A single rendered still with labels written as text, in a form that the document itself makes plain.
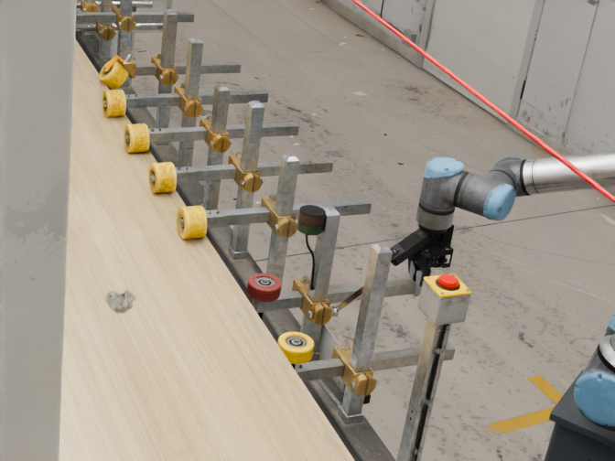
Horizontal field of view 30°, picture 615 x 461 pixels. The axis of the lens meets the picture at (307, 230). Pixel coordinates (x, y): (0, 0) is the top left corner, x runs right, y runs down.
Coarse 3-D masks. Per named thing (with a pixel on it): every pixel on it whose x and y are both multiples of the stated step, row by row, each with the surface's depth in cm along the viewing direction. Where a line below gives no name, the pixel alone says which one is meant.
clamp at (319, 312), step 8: (296, 280) 282; (296, 288) 281; (304, 288) 279; (304, 296) 277; (304, 304) 277; (312, 304) 273; (320, 304) 274; (328, 304) 275; (304, 312) 278; (312, 312) 273; (320, 312) 273; (328, 312) 274; (312, 320) 276; (320, 320) 274; (328, 320) 275
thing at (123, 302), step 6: (108, 294) 258; (114, 294) 259; (120, 294) 260; (126, 294) 258; (108, 300) 257; (114, 300) 255; (120, 300) 256; (126, 300) 257; (132, 300) 258; (114, 306) 255; (120, 306) 254; (126, 306) 255; (132, 306) 256
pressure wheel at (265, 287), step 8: (248, 280) 272; (256, 280) 273; (264, 280) 272; (272, 280) 274; (248, 288) 272; (256, 288) 269; (264, 288) 270; (272, 288) 270; (280, 288) 272; (256, 296) 270; (264, 296) 270; (272, 296) 271
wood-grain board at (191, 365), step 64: (128, 192) 304; (128, 256) 276; (192, 256) 280; (64, 320) 248; (128, 320) 252; (192, 320) 255; (256, 320) 258; (64, 384) 229; (128, 384) 231; (192, 384) 234; (256, 384) 237; (64, 448) 212; (128, 448) 214; (192, 448) 217; (256, 448) 219; (320, 448) 222
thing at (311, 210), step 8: (304, 208) 263; (312, 208) 264; (320, 208) 264; (312, 216) 261; (304, 224) 262; (320, 240) 267; (312, 256) 269; (312, 264) 270; (312, 272) 271; (312, 280) 272; (312, 288) 273
